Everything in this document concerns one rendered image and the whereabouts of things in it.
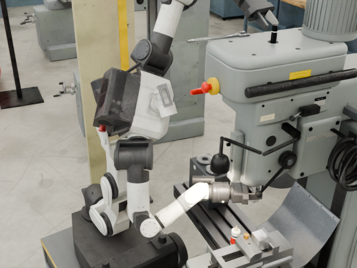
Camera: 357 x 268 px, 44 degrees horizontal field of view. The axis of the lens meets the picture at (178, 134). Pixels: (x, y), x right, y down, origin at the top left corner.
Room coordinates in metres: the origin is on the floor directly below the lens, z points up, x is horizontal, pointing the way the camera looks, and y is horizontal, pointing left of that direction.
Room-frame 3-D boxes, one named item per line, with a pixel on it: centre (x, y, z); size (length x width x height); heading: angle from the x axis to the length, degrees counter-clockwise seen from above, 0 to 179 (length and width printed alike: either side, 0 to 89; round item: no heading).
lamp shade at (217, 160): (1.35, -0.16, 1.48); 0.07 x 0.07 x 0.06
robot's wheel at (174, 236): (1.90, 0.01, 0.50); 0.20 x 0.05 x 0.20; 35
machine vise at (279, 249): (1.41, -0.33, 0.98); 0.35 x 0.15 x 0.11; 115
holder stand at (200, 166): (1.87, -0.16, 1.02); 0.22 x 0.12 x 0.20; 26
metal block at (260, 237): (1.42, -0.36, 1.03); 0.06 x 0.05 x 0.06; 25
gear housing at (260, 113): (1.51, -0.36, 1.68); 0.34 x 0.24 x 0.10; 115
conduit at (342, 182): (1.43, -0.65, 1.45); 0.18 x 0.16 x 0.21; 115
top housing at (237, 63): (1.50, -0.34, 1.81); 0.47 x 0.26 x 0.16; 115
